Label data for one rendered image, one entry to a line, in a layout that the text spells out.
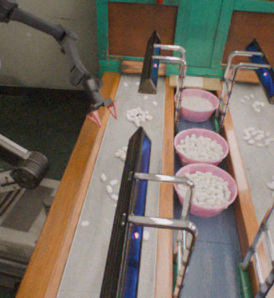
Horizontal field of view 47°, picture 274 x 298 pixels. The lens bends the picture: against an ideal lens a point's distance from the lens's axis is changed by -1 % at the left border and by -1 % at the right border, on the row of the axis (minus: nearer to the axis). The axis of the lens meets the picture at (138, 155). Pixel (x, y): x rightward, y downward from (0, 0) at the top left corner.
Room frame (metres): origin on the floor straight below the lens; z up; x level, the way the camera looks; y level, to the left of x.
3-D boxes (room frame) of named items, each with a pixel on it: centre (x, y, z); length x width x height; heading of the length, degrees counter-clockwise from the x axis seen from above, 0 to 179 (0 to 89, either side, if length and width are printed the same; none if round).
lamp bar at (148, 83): (1.53, -0.04, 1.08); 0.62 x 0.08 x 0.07; 177
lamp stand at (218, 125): (1.50, -0.52, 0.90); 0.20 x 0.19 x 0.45; 177
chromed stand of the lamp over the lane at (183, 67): (1.53, -0.12, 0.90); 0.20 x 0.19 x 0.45; 177
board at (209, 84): (1.91, -0.34, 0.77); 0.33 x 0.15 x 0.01; 87
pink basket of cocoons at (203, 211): (0.97, -0.29, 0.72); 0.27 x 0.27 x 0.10
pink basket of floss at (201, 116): (1.69, -0.33, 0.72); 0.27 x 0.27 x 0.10
